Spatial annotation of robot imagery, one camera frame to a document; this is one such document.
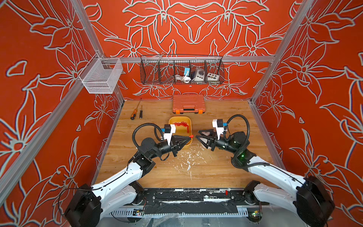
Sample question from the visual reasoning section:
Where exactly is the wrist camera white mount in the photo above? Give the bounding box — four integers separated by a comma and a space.
162, 124, 176, 145
212, 119, 227, 140

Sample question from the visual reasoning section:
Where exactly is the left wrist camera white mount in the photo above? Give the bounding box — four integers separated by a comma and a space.
162, 124, 176, 145

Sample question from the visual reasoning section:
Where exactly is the red sleeves pile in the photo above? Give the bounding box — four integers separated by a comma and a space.
174, 122, 190, 133

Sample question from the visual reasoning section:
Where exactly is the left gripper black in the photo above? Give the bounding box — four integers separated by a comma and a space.
149, 136, 190, 161

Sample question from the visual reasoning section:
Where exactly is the blue white small box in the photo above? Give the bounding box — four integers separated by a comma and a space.
184, 67, 191, 77

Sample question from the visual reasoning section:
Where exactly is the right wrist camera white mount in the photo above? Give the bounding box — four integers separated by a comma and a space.
212, 119, 227, 140

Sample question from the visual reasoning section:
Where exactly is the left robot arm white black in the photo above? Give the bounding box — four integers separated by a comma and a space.
63, 123, 193, 227

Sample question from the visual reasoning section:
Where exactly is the black handled screwdriver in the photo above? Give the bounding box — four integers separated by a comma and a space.
139, 106, 143, 119

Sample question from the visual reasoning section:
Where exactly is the white round dial device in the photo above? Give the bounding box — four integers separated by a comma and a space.
193, 69, 205, 82

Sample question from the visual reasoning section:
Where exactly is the orange handled screwdriver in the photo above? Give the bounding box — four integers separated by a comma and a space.
130, 99, 142, 120

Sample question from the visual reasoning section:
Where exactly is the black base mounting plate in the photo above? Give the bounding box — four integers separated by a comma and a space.
136, 188, 270, 215

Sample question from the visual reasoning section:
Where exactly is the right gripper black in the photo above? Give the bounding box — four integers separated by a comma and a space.
197, 131, 240, 157

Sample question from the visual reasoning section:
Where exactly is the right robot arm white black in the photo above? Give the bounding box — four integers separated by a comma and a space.
196, 114, 335, 227

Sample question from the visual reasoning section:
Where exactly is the white coiled cable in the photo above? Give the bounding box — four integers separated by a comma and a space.
174, 74, 191, 84

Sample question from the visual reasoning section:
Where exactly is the orange tool case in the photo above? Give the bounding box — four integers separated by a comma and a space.
172, 94, 206, 114

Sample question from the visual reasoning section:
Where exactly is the white button box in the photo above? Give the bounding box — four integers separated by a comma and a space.
207, 73, 219, 84

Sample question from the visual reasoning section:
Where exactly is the black wire wall basket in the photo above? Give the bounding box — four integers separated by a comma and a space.
140, 54, 225, 85

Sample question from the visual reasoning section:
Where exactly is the clear acrylic wall box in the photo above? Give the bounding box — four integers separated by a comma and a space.
79, 58, 123, 94

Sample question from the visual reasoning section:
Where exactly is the yellow plastic tray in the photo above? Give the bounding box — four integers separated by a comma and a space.
169, 116, 192, 136

